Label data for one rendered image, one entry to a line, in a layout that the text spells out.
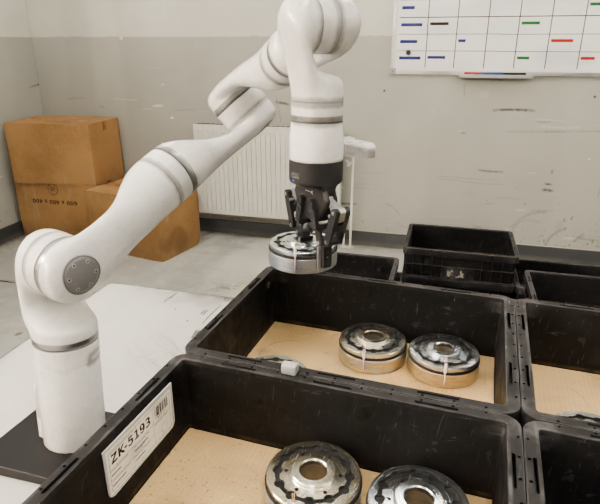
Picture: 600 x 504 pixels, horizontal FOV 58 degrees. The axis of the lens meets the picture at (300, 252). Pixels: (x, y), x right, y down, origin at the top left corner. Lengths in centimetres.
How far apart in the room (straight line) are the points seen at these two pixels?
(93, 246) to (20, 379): 44
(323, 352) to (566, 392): 35
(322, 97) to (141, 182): 30
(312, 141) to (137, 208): 28
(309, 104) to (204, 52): 313
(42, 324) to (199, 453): 30
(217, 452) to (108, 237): 33
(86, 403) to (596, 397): 73
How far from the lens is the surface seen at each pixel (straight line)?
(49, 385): 88
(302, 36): 71
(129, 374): 111
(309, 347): 89
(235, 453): 70
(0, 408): 111
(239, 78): 90
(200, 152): 90
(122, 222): 82
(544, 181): 362
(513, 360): 72
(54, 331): 84
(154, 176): 85
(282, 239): 83
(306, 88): 72
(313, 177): 73
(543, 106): 354
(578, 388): 89
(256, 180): 368
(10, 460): 96
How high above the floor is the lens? 129
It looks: 21 degrees down
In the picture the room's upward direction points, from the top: straight up
